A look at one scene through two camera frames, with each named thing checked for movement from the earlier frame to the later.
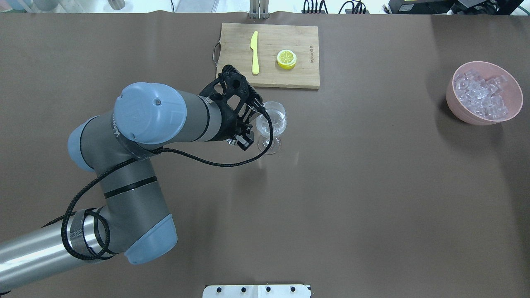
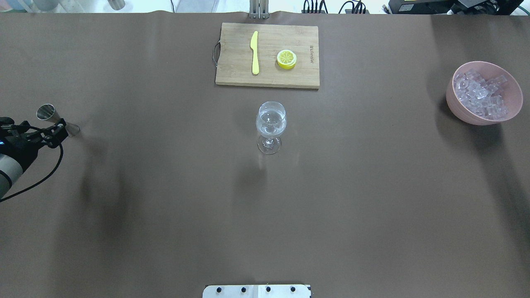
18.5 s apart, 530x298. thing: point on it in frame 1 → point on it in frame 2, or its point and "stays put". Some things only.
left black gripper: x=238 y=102 → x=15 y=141
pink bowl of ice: x=483 y=93 stays put
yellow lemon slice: x=286 y=58 stays put
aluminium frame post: x=258 y=9 stays put
